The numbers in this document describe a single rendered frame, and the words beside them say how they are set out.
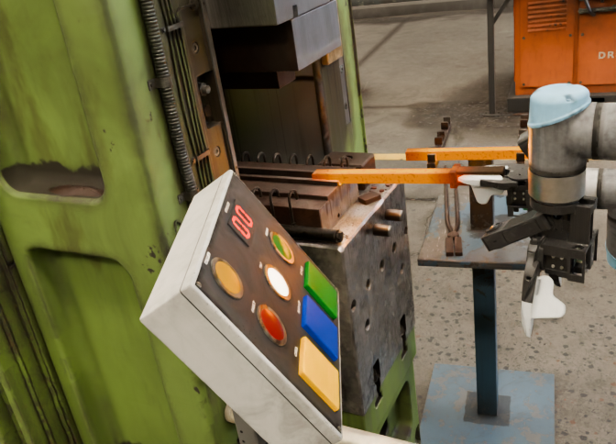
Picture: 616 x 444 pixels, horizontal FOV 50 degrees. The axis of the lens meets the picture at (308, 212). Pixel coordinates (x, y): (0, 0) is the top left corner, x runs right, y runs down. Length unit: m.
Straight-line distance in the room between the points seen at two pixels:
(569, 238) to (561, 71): 3.97
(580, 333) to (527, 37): 2.69
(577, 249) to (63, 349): 1.10
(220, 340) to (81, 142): 0.63
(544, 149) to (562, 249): 0.15
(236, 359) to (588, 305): 2.16
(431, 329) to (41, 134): 1.74
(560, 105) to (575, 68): 4.04
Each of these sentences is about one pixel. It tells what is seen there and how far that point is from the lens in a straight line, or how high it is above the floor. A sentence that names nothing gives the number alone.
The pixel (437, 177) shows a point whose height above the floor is 1.02.
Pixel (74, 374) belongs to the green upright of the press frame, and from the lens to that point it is 1.63.
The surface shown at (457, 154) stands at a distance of 1.67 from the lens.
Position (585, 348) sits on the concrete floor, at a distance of 2.58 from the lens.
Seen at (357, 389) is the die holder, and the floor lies 0.55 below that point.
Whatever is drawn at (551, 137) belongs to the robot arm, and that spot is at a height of 1.24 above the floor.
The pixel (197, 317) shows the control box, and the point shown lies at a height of 1.16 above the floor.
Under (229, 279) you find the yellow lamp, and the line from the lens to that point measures 0.80.
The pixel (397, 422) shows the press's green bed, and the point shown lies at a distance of 2.02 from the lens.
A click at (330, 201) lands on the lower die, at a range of 1.41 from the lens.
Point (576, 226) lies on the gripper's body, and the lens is 0.99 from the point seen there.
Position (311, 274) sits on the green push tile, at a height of 1.04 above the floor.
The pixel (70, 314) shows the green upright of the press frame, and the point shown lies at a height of 0.81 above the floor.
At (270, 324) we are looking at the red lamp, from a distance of 0.82.
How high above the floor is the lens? 1.56
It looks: 25 degrees down
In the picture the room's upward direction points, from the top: 9 degrees counter-clockwise
